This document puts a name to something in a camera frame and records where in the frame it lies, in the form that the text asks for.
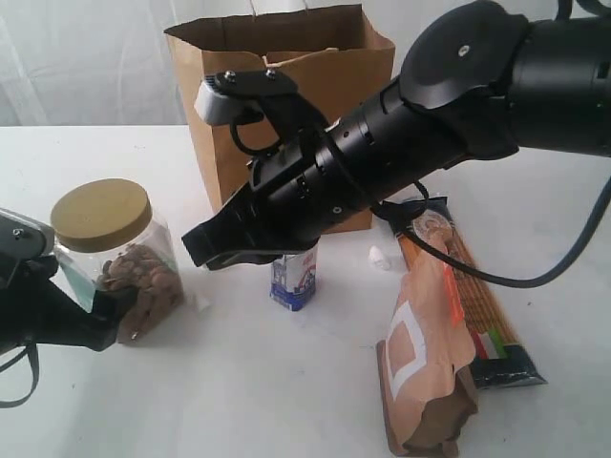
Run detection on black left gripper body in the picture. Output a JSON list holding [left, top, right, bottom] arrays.
[[1, 255, 62, 354]]

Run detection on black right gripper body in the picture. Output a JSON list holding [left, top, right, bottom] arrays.
[[229, 94, 344, 244]]

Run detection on small blue white milk carton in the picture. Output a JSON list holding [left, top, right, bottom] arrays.
[[269, 245, 318, 312]]

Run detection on almond jar yellow lid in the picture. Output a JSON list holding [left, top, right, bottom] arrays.
[[49, 178, 186, 347]]

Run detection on right robot arm black grey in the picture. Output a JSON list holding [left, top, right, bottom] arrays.
[[182, 1, 610, 270]]

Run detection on brown paper bag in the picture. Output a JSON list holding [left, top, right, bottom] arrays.
[[164, 5, 395, 212]]

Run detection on white foam peanut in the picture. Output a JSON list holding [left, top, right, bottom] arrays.
[[389, 257, 405, 271], [369, 245, 390, 271]]

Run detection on spaghetti pack black ends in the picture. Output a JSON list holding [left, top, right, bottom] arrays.
[[408, 196, 547, 389]]

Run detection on brown kraft pouch orange label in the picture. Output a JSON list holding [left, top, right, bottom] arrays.
[[376, 248, 478, 457]]

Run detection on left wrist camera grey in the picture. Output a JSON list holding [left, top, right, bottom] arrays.
[[0, 208, 55, 260]]

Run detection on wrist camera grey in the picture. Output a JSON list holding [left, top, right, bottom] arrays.
[[0, 208, 55, 260], [194, 69, 300, 126]]

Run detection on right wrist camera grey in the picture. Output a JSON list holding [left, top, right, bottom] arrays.
[[194, 69, 300, 126]]

